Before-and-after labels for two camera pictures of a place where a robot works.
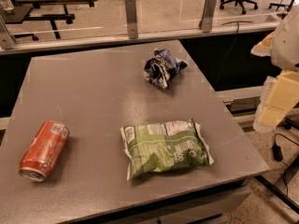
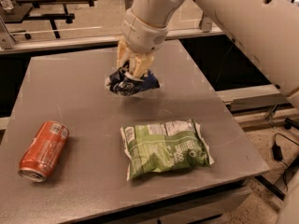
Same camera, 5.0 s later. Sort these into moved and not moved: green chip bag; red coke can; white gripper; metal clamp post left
Moved: white gripper
Not moved: metal clamp post left; red coke can; green chip bag
